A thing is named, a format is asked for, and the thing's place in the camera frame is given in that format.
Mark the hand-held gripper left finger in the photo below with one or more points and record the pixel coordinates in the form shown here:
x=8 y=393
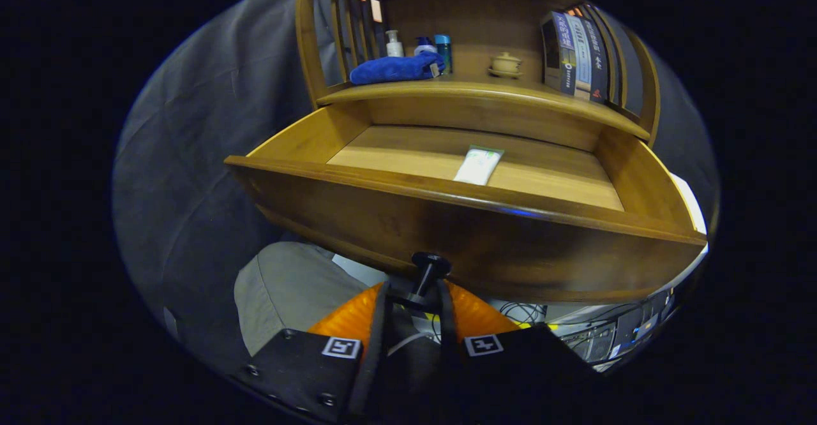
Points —
x=376 y=348

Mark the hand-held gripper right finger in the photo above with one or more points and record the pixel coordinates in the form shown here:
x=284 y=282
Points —
x=449 y=348

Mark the wooden drawer with black knob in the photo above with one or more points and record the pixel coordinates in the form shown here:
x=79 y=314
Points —
x=510 y=246

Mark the white tube with green print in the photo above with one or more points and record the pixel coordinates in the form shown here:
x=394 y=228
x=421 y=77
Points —
x=479 y=166

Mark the wooden countertop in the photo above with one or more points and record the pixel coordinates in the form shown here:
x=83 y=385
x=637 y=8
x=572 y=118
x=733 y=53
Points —
x=472 y=88

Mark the wooden cabinet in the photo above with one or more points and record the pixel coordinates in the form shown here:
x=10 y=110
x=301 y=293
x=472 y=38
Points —
x=472 y=23

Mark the black electronic device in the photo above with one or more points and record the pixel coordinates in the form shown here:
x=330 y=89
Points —
x=638 y=326

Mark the blue folded towel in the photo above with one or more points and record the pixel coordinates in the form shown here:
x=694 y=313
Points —
x=392 y=69

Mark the beige lidded teacup with saucer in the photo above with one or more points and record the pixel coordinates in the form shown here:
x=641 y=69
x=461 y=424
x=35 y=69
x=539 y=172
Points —
x=506 y=66

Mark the teal blue bottle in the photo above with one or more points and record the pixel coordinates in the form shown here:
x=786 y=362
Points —
x=443 y=48

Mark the white pump bottle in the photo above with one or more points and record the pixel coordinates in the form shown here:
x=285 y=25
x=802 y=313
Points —
x=394 y=47

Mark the white bottle with blue cap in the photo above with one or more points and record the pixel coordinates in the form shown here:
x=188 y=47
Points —
x=425 y=47

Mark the book with pale blue spine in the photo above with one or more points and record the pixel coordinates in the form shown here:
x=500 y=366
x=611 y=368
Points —
x=581 y=58

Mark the book with black spine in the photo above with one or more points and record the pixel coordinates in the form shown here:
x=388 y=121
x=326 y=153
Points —
x=598 y=64

